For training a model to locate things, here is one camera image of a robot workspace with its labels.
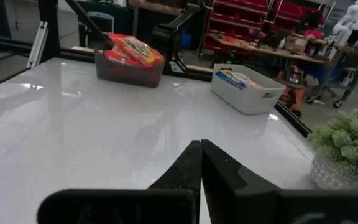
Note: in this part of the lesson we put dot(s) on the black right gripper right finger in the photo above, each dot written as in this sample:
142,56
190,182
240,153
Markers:
244,199

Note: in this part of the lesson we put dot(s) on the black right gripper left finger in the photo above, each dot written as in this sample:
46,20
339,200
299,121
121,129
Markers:
166,205

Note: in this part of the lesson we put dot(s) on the blue yellow Maruchan ramen pack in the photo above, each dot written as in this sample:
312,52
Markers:
232,77

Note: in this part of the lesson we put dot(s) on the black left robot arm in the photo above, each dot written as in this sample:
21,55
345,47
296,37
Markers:
166,37

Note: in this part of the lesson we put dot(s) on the white plastic bin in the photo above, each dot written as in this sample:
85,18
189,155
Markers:
244,99

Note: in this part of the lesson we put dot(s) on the green plant in grey pot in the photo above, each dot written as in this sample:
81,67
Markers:
346,146

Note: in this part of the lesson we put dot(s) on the orange machine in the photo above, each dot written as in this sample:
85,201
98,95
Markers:
294,93

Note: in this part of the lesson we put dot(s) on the dark grey plastic bin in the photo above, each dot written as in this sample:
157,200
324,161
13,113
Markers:
129,76

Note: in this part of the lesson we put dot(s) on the light wooden board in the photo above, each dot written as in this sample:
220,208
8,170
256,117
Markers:
199,69

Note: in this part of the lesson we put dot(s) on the wooden workbench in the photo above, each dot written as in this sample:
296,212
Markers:
291,56

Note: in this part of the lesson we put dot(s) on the blue container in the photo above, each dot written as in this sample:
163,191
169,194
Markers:
186,39

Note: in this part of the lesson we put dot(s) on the red shelving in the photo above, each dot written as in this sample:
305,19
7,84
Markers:
238,18

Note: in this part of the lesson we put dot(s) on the teal chair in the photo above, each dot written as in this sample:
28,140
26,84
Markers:
101,18

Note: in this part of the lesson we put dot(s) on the silver aluminium profile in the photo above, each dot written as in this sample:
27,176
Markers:
37,45

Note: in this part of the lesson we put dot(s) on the white statue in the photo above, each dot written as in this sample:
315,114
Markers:
350,21

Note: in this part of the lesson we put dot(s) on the black frame strut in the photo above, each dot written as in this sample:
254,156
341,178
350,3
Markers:
85,21

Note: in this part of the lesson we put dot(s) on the black frame post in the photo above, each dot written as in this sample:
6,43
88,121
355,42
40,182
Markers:
49,28

